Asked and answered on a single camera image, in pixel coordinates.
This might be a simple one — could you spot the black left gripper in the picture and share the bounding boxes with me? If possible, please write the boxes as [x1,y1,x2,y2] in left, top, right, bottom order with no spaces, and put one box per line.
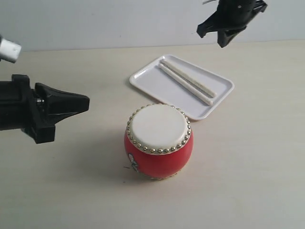
[0,74,90,144]

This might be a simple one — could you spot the red small drum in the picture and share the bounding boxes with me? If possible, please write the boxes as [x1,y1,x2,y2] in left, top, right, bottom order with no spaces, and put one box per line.
[124,104,194,179]

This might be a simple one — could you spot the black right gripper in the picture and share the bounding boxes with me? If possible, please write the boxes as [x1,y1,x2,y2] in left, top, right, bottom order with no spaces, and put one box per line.
[196,0,267,48]

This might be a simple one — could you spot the white rectangular tray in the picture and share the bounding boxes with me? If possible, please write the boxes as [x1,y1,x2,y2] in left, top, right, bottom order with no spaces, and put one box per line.
[129,54,234,121]

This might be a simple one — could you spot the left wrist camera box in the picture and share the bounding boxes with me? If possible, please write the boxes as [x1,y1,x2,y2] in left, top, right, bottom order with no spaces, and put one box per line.
[0,35,22,63]

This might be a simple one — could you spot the wooden drumstick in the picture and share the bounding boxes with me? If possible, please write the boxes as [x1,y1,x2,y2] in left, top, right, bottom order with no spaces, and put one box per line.
[160,59,217,98]
[158,63,213,106]

